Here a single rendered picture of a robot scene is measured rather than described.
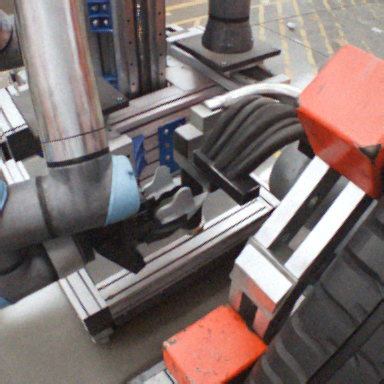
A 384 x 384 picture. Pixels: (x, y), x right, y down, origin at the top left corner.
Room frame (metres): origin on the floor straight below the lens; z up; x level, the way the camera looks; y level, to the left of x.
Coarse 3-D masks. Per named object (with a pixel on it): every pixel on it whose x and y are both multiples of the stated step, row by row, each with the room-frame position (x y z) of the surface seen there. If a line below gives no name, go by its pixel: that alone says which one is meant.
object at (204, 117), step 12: (252, 84) 0.47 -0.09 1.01; (264, 84) 0.47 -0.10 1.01; (276, 84) 0.47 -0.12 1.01; (216, 96) 0.43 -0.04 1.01; (228, 96) 0.43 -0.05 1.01; (240, 96) 0.44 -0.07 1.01; (264, 96) 0.46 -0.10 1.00; (276, 96) 0.46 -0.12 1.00; (288, 96) 0.45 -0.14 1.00; (192, 108) 0.42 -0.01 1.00; (204, 108) 0.42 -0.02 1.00; (216, 108) 0.41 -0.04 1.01; (228, 108) 0.42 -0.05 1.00; (192, 120) 0.41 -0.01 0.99; (204, 120) 0.40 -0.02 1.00; (216, 120) 0.41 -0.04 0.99
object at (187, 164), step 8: (176, 152) 0.43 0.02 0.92; (176, 160) 0.43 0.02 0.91; (184, 160) 0.41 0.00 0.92; (192, 160) 0.40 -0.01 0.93; (184, 168) 0.41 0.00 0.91; (192, 168) 0.40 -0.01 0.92; (192, 176) 0.40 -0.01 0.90; (200, 176) 0.38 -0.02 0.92; (200, 184) 0.38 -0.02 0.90; (208, 184) 0.37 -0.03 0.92; (208, 192) 0.37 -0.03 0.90
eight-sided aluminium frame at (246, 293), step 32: (320, 160) 0.26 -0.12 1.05; (320, 192) 0.25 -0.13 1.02; (352, 192) 0.23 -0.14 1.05; (288, 224) 0.23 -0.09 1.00; (320, 224) 0.21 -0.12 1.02; (352, 224) 0.22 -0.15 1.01; (256, 256) 0.21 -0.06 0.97; (288, 256) 0.21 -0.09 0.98; (320, 256) 0.20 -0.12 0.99; (256, 288) 0.19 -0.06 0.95; (288, 288) 0.18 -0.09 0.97; (256, 320) 0.18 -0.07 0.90
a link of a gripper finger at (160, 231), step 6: (180, 216) 0.38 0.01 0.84; (186, 216) 0.39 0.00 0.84; (156, 222) 0.37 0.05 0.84; (168, 222) 0.37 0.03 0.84; (174, 222) 0.37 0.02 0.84; (180, 222) 0.38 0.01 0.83; (156, 228) 0.36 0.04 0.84; (162, 228) 0.36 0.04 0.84; (168, 228) 0.36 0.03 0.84; (174, 228) 0.36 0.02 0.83; (150, 234) 0.35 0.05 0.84; (156, 234) 0.35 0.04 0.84; (162, 234) 0.35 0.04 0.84; (168, 234) 0.36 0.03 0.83; (144, 240) 0.35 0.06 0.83; (150, 240) 0.34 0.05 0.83; (156, 240) 0.35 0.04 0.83
